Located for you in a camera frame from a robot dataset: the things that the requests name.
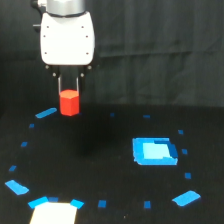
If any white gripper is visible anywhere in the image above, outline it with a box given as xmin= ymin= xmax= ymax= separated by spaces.
xmin=33 ymin=11 xmax=98 ymax=94

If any red hexagonal block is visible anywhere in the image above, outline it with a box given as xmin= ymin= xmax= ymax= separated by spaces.
xmin=60 ymin=90 xmax=80 ymax=116

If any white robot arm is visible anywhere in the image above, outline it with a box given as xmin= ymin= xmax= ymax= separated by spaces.
xmin=30 ymin=0 xmax=95 ymax=94

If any large blue tape strip back-left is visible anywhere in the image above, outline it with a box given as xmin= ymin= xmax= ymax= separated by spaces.
xmin=35 ymin=108 xmax=57 ymax=119

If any black curtain backdrop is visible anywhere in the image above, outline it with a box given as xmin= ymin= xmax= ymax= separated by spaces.
xmin=0 ymin=0 xmax=224 ymax=107

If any blue taped square target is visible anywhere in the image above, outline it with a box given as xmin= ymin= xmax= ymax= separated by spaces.
xmin=132 ymin=138 xmax=178 ymax=166

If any large blue tape strip front-left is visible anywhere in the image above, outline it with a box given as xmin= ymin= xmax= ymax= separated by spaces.
xmin=5 ymin=180 xmax=29 ymax=195

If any blue tape strip right of paper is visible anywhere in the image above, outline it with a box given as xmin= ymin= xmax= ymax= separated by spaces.
xmin=70 ymin=199 xmax=84 ymax=209

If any blue tape strip of paper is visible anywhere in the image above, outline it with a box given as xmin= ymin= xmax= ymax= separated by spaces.
xmin=28 ymin=196 xmax=48 ymax=209
xmin=70 ymin=199 xmax=84 ymax=209

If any blue tape strip left of paper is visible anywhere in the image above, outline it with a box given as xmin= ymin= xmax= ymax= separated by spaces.
xmin=28 ymin=196 xmax=48 ymax=209

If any white paper sheet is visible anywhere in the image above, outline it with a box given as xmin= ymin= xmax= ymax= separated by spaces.
xmin=29 ymin=202 xmax=77 ymax=224

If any large blue tape strip front-right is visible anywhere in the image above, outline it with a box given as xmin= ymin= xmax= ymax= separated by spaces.
xmin=173 ymin=190 xmax=201 ymax=207

